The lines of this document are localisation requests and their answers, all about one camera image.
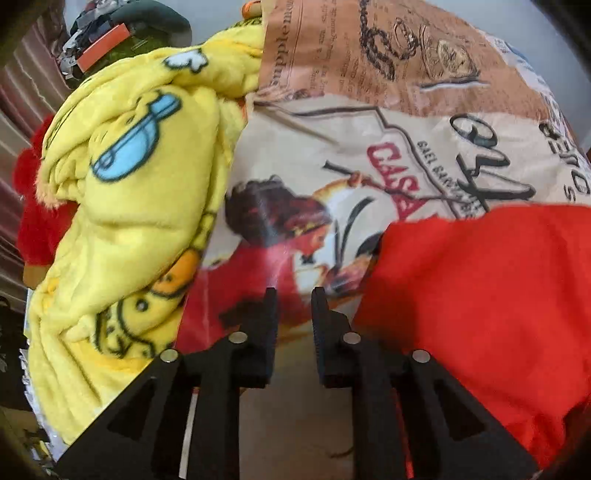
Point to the brown printed pillow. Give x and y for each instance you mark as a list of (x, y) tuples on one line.
[(346, 50)]

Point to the printed newspaper-pattern bed sheet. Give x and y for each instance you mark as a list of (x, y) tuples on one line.
[(300, 175)]

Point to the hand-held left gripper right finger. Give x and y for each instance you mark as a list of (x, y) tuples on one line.
[(330, 355)]

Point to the pile of mixed clothes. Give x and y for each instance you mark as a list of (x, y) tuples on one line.
[(87, 25)]

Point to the red zip jacket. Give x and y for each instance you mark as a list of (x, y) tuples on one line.
[(485, 300)]

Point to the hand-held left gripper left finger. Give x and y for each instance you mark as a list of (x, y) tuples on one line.
[(261, 350)]

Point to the green patterned cloth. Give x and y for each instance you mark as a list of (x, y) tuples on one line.
[(115, 62)]

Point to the orange box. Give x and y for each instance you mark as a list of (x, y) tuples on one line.
[(104, 45)]

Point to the yellow cartoon fleece blanket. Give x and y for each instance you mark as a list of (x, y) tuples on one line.
[(138, 221)]

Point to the red plush toy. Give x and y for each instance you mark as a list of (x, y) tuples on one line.
[(39, 217)]

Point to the grey cushion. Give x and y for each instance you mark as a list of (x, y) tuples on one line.
[(154, 18)]

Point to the brown striped curtain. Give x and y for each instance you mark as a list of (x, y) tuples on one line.
[(18, 138)]

